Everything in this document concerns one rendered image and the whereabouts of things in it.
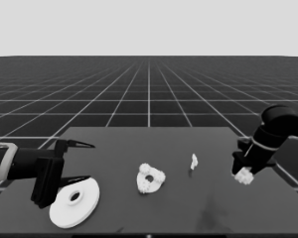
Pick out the larger white gear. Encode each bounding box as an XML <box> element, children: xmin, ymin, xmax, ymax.
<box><xmin>233</xmin><ymin>167</ymin><xmax>255</xmax><ymax>185</ymax></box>

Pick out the large thick white disc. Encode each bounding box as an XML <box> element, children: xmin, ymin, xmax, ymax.
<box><xmin>49</xmin><ymin>177</ymin><xmax>100</xmax><ymax>230</ymax></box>

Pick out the small white T-shaped piece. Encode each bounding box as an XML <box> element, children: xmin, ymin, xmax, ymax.
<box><xmin>190</xmin><ymin>153</ymin><xmax>200</xmax><ymax>172</ymax></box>

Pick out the white round carrier with pins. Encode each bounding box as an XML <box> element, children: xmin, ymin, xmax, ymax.
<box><xmin>136</xmin><ymin>163</ymin><xmax>167</xmax><ymax>195</ymax></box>

